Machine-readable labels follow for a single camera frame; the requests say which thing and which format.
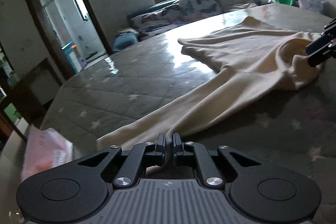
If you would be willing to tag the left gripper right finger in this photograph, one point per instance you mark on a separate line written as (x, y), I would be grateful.
(197, 157)

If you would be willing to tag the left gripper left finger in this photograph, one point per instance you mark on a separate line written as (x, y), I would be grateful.
(139, 158)

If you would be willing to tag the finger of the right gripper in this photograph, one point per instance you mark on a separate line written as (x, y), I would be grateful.
(318, 58)
(326, 37)

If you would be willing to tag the cream long-sleeve sweater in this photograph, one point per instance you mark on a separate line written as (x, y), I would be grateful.
(251, 58)

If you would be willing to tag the clear plastic storage box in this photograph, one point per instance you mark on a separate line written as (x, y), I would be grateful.
(317, 6)

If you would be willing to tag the pink tissue pack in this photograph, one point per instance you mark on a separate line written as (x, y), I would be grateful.
(45, 149)

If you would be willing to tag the blue folded blanket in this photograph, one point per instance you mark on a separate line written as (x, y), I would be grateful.
(124, 40)

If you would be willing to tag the teal bench sofa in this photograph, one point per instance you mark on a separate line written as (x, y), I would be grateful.
(158, 7)

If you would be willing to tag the long butterfly print pillow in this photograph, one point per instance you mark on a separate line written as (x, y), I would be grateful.
(169, 17)

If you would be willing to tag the square butterfly print cushion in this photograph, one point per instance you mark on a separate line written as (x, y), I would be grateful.
(195, 10)

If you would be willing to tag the blue white small cabinet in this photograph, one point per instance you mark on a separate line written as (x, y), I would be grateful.
(71, 56)

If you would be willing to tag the dark wooden display shelf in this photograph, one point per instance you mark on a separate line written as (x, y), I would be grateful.
(7, 125)

